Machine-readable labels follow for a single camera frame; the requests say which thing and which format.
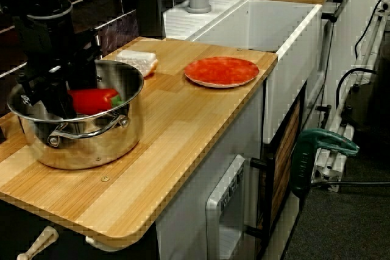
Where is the black cable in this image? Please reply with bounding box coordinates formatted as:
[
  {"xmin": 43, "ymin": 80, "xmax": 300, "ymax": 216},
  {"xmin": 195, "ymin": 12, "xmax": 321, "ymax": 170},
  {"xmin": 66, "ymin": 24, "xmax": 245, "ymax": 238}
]
[
  {"xmin": 335, "ymin": 68, "xmax": 378, "ymax": 127},
  {"xmin": 354, "ymin": 0, "xmax": 390, "ymax": 60}
]

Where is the white toy sink unit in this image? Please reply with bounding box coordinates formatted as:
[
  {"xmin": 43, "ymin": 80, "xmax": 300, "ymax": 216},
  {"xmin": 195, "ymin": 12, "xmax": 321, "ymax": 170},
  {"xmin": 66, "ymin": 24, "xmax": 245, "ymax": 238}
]
[{"xmin": 163, "ymin": 0, "xmax": 324, "ymax": 145}]

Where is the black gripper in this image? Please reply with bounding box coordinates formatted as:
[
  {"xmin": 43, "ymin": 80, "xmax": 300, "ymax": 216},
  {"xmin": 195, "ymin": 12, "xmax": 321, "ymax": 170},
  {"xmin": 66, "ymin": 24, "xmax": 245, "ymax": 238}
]
[{"xmin": 12, "ymin": 13, "xmax": 103, "ymax": 119}]

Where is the black framed wooden door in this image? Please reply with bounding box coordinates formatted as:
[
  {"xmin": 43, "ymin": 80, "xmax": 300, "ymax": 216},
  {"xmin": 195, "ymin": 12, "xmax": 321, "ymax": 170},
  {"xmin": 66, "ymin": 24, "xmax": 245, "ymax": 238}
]
[{"xmin": 248, "ymin": 85, "xmax": 307, "ymax": 251}]

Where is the silver aluminium frame rail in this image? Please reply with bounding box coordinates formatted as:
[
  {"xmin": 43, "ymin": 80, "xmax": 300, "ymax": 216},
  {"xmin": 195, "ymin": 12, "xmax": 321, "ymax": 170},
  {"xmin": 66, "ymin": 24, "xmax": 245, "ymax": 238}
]
[{"xmin": 310, "ymin": 7, "xmax": 390, "ymax": 183}]

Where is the white topped bread piece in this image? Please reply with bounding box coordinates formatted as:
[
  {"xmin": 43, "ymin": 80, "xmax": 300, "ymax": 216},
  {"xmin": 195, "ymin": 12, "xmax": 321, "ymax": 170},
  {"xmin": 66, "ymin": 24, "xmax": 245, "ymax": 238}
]
[{"xmin": 115, "ymin": 49, "xmax": 159, "ymax": 78}]

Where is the cream lever handle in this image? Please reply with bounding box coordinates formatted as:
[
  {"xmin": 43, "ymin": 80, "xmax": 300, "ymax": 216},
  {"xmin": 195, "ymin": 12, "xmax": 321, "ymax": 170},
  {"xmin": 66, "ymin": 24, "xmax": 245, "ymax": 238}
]
[{"xmin": 16, "ymin": 225, "xmax": 60, "ymax": 260}]

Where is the orange round plate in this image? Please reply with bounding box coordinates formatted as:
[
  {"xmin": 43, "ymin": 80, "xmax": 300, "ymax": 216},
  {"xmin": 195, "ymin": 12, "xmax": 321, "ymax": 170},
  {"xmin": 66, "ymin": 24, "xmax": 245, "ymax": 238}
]
[{"xmin": 183, "ymin": 56, "xmax": 260, "ymax": 89}]

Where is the stainless steel pot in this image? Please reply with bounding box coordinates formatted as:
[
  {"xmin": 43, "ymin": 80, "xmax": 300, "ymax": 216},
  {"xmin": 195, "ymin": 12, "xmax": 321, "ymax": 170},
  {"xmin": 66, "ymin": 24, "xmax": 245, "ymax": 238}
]
[{"xmin": 6, "ymin": 60, "xmax": 144, "ymax": 170}]

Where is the black oven handle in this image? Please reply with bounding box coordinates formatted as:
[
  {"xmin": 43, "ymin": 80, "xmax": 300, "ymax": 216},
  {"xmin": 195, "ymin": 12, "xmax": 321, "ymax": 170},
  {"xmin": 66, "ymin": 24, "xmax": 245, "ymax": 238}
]
[{"xmin": 321, "ymin": 0, "xmax": 350, "ymax": 23}]

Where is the grey dispenser panel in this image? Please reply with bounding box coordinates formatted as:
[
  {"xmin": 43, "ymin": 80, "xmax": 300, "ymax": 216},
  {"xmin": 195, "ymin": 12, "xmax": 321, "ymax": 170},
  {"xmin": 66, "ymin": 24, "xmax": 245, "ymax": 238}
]
[{"xmin": 205, "ymin": 153, "xmax": 247, "ymax": 260}]

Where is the green clamp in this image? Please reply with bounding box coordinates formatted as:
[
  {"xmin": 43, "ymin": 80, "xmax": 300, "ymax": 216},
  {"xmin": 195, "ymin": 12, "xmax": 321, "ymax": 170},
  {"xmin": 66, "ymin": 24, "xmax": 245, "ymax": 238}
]
[{"xmin": 289, "ymin": 128, "xmax": 360, "ymax": 197}]

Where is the long red pepper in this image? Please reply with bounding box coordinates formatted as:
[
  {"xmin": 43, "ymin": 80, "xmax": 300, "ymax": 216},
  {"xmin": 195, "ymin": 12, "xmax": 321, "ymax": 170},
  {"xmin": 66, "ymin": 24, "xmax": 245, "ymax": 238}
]
[{"xmin": 66, "ymin": 88, "xmax": 122, "ymax": 115}]

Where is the dark grey upright panel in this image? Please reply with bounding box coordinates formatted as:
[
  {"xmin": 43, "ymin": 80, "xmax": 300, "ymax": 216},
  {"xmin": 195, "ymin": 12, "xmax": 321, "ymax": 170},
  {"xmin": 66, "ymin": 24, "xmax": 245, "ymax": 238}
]
[{"xmin": 133, "ymin": 0, "xmax": 167, "ymax": 40}]

